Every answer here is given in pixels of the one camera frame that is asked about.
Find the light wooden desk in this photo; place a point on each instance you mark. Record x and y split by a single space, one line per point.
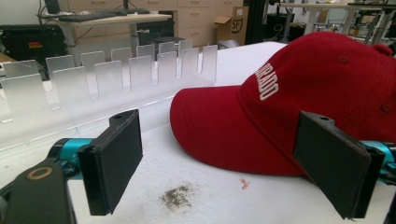
115 20

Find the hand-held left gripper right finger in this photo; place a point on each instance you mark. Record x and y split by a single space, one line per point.
334 161

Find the white standing desk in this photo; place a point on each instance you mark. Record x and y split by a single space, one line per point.
330 12

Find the black metal stand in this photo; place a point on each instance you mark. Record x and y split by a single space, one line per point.
255 18

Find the red baseball cap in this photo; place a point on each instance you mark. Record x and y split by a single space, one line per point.
289 102

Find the black keyboard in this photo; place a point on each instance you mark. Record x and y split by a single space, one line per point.
87 16

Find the brown cardboard box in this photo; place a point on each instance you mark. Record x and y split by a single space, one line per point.
232 26

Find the black hard equipment case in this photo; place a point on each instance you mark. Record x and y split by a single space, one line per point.
31 42

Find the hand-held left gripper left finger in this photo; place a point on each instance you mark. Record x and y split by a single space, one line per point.
113 161

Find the clear acrylic slotted rack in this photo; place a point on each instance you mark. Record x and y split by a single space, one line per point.
102 77

